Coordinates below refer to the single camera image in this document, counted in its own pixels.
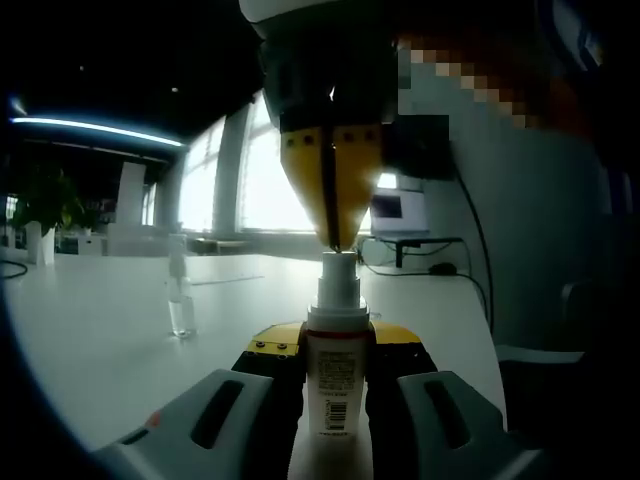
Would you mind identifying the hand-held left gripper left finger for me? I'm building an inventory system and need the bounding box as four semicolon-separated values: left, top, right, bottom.
92;322;307;480

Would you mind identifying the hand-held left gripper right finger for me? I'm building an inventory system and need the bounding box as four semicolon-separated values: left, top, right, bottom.
368;319;546;480

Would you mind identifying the white pump bottle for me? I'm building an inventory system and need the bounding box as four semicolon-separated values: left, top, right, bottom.
304;249;374;438

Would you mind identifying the clear pump bottle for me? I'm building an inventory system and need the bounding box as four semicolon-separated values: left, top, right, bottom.
167;233;198;340

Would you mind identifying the small lit monitor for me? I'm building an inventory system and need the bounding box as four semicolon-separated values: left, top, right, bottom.
370;172;431;237

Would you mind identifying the low bench by window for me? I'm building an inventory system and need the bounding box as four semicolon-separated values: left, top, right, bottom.
192;237;252;256

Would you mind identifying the grey desk chair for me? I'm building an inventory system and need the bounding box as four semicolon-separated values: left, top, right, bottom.
494;279;604;371

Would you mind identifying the straight ceiling light strip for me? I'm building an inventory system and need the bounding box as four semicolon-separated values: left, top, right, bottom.
10;117;187;148

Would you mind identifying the black monitor cable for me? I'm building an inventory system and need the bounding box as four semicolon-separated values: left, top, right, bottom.
357;238;432;277

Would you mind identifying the thick black gripper cable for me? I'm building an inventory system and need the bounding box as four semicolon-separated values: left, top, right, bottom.
455;173;497;347

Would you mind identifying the black looped table cable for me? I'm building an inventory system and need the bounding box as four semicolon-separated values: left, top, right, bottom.
0;258;30;280

